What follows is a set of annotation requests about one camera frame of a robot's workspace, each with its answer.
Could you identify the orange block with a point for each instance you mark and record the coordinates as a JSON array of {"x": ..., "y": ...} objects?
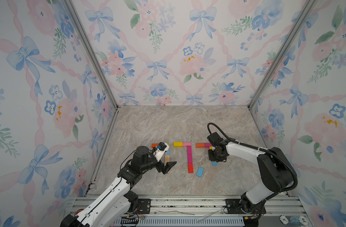
[
  {"x": 200, "y": 145},
  {"x": 154, "y": 145}
]

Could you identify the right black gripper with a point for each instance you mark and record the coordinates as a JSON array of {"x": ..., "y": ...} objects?
[{"x": 211, "y": 158}]

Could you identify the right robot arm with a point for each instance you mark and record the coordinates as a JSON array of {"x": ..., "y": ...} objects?
[{"x": 276, "y": 173}]

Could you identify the white cable duct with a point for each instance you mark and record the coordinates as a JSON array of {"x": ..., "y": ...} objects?
[{"x": 177, "y": 221}]

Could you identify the blue block bottom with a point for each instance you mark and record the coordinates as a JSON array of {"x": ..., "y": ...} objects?
[{"x": 200, "y": 172}]

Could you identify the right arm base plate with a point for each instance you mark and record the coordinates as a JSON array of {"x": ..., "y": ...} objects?
[{"x": 237, "y": 206}]

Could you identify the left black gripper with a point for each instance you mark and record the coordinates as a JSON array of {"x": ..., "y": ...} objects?
[{"x": 165, "y": 168}]

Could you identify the tan block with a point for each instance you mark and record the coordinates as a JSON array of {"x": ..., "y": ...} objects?
[{"x": 167, "y": 158}]

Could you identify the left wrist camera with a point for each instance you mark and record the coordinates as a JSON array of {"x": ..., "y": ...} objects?
[{"x": 160, "y": 149}]

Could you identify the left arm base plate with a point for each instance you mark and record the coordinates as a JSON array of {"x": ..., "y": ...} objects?
[{"x": 140, "y": 206}]

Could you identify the white blue object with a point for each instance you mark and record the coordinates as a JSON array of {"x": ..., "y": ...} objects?
[{"x": 294, "y": 220}]

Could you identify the orange black tape measure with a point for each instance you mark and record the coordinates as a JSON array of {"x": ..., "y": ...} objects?
[{"x": 77, "y": 212}]

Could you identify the pink block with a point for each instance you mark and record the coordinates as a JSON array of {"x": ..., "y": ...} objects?
[{"x": 186, "y": 144}]

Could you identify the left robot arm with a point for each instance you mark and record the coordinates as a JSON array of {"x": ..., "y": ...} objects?
[{"x": 118, "y": 198}]

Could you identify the red block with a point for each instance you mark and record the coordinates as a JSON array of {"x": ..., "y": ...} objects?
[{"x": 190, "y": 168}]

